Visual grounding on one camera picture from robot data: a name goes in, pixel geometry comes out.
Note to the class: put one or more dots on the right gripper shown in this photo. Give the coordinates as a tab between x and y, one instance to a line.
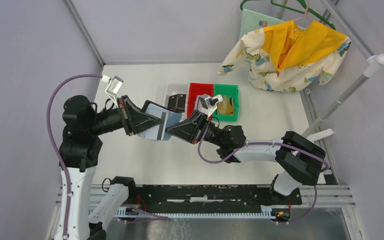
189	131

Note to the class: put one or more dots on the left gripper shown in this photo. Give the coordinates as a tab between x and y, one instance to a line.
134	118

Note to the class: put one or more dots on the black leather card holder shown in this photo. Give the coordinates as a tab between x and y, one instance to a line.
155	110

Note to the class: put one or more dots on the credit card with magnetic stripe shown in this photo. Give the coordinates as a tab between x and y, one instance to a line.
162	126

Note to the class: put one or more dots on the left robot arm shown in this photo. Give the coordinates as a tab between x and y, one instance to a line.
78	155

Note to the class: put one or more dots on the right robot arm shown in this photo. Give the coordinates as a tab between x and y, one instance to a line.
302	161

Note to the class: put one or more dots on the cards in green bin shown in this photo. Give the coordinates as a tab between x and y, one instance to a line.
226	107

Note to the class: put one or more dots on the red plastic bin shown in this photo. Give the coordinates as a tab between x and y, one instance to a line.
194	90

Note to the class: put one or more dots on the white plastic bin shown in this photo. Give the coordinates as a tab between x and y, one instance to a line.
174	88

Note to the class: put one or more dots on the green plastic bin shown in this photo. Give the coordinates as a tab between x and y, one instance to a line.
232	91

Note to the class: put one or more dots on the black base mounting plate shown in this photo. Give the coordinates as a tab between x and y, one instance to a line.
208	199

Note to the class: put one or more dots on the yellow cream children's jacket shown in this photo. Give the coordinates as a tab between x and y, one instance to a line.
285	58

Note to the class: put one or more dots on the light green towel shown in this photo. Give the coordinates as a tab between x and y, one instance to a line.
252	20

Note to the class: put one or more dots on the pink clothes hanger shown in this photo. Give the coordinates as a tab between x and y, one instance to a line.
305	15

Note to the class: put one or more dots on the green clothes hanger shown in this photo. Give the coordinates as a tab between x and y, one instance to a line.
304	5

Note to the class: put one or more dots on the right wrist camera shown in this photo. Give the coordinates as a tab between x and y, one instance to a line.
207	104

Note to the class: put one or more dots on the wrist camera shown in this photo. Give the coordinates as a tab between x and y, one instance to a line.
113	86
207	104

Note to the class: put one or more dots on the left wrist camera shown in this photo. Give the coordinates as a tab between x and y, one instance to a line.
113	86

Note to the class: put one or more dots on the white cable tray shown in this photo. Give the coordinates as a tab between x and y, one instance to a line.
265	213

